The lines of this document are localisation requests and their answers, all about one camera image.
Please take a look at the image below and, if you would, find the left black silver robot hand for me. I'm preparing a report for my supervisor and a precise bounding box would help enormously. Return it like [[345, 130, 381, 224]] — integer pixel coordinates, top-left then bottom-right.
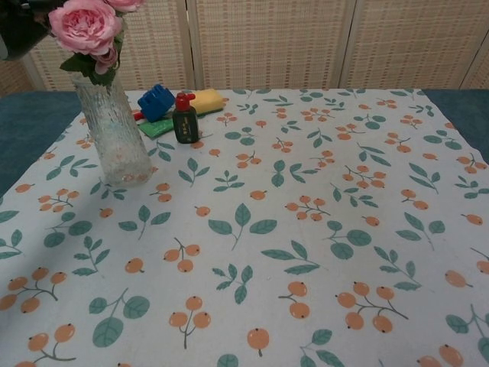
[[0, 0, 64, 62]]

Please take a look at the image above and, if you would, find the pink artificial flower bouquet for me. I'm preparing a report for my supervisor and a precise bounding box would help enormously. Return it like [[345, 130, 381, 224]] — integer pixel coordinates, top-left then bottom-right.
[[48, 0, 146, 87]]

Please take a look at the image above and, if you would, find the transparent textured glass vase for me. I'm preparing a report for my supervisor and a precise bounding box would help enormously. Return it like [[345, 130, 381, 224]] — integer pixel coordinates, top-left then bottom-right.
[[72, 72, 154, 189]]

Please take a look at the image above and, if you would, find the woven bamboo screen panel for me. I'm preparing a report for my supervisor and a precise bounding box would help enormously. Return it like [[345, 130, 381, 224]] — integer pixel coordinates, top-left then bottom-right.
[[189, 0, 356, 91], [345, 0, 469, 91], [460, 0, 489, 91], [21, 0, 198, 93], [0, 57, 37, 96]]

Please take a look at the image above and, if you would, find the blue paw-shaped plastic toy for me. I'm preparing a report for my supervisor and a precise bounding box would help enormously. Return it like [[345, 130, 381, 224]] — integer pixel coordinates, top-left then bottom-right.
[[137, 86, 176, 124]]

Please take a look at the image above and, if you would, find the green flat packet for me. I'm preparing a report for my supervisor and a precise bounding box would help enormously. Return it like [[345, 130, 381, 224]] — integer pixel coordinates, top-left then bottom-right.
[[138, 115, 179, 137]]

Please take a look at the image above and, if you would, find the black ink bottle red cap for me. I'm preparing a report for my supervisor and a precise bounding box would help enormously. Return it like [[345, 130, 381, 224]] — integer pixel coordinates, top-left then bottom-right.
[[172, 91, 198, 146]]

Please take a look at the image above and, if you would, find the yellow sponge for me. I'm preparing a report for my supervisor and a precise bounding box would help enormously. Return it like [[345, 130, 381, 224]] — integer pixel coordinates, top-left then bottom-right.
[[188, 88, 226, 116]]

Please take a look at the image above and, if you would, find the floral print white tablecloth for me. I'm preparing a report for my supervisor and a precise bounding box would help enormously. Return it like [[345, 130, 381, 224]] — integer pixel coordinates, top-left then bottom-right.
[[0, 87, 489, 367]]

